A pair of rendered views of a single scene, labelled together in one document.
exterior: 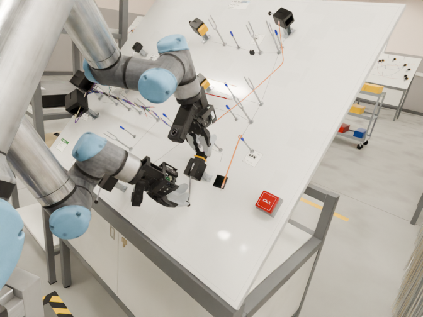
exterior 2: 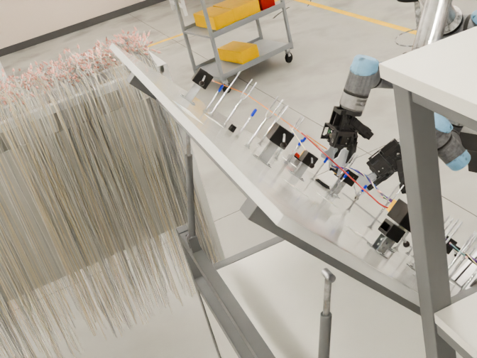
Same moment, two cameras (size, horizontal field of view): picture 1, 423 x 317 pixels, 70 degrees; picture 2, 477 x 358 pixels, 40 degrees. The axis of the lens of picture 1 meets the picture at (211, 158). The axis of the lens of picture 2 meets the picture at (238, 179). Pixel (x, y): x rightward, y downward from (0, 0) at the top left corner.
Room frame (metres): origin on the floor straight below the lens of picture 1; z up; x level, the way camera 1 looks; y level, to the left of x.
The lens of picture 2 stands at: (2.44, 0.80, 2.16)
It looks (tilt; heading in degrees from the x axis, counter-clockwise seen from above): 29 degrees down; 216
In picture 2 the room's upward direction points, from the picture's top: 15 degrees counter-clockwise
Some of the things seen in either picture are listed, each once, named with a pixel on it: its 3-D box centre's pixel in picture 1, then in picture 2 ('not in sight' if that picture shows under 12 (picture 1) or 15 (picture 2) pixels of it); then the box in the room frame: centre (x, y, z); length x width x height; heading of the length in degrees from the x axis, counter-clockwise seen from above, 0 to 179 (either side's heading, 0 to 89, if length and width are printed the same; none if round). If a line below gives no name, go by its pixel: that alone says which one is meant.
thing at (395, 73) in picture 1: (384, 85); not in sight; (8.86, -4.51, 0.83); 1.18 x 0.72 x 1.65; 53
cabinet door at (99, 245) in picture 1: (87, 228); not in sight; (1.14, 0.53, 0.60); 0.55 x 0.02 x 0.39; 51
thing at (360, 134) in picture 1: (345, 111); not in sight; (5.51, -2.29, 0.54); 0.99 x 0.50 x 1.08; 55
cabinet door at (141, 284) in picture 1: (161, 302); not in sight; (0.79, 0.10, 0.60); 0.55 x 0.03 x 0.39; 51
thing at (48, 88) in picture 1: (54, 92); not in sight; (1.62, 0.91, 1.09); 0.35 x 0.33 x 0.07; 51
